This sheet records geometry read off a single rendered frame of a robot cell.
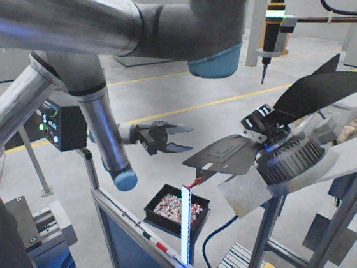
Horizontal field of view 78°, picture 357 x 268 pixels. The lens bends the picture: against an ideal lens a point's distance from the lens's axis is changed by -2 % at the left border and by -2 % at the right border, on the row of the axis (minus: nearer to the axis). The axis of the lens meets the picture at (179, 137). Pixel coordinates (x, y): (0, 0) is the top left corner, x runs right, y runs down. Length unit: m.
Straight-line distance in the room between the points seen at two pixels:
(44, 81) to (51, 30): 0.50
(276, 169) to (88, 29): 0.70
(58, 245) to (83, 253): 1.13
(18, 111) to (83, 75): 0.23
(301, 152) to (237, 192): 0.25
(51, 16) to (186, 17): 0.18
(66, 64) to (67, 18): 0.37
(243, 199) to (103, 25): 0.72
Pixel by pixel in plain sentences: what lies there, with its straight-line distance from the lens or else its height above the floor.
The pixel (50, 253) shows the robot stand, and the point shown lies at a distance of 0.87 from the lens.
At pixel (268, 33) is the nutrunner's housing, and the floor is 1.51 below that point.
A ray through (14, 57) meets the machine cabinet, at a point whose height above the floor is 0.53.
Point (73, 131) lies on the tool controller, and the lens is 0.98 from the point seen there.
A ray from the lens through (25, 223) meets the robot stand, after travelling 0.81.
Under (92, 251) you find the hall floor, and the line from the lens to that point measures 1.97.
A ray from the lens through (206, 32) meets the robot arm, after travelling 0.32.
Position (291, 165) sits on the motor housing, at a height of 1.13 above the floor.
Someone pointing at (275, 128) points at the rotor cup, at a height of 1.20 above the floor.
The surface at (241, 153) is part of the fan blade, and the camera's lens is 0.69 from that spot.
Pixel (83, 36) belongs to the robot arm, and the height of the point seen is 1.55.
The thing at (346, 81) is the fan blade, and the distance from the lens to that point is 0.70.
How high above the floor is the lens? 1.58
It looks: 31 degrees down
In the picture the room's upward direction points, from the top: straight up
